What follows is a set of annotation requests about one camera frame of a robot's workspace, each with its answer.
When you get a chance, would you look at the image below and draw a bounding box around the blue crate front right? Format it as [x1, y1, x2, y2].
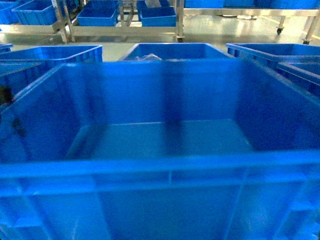
[226, 43, 320, 67]

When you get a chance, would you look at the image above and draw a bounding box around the large blue plastic crate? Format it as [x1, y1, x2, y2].
[0, 59, 320, 240]

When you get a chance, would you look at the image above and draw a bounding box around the blue crate front centre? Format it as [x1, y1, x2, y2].
[119, 43, 233, 61]

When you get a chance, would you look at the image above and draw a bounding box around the blue crate front left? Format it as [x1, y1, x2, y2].
[0, 45, 103, 67]

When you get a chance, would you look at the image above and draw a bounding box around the steel rack with blue bins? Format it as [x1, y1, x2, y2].
[0, 0, 185, 44]

